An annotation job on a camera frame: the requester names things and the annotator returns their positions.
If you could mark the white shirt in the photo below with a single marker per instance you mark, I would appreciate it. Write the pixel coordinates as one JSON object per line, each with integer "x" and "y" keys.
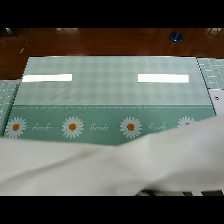
{"x": 100, "y": 170}

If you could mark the blue round object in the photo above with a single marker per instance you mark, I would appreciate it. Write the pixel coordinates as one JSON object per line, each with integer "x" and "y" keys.
{"x": 175, "y": 36}

